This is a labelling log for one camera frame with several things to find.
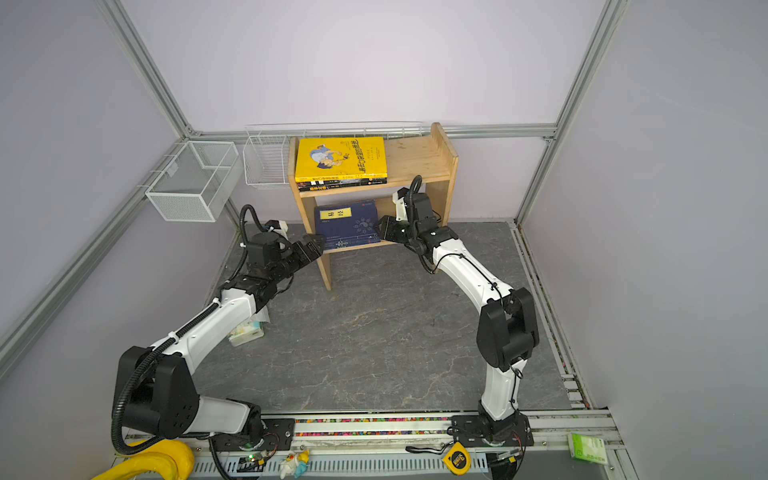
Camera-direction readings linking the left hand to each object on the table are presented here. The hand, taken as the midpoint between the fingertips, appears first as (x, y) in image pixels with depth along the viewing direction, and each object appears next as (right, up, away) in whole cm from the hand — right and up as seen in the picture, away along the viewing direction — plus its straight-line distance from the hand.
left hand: (318, 246), depth 84 cm
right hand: (+17, +5, +1) cm, 18 cm away
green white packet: (+68, -48, -14) cm, 84 cm away
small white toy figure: (-1, -50, -17) cm, 53 cm away
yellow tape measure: (+37, -50, -16) cm, 64 cm away
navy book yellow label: (+9, +1, -1) cm, 9 cm away
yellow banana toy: (-29, -49, -17) cm, 59 cm away
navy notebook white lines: (+8, +8, +4) cm, 12 cm away
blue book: (+9, +1, +1) cm, 9 cm away
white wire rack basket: (-19, +31, +10) cm, 38 cm away
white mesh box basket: (-45, +22, +16) cm, 53 cm away
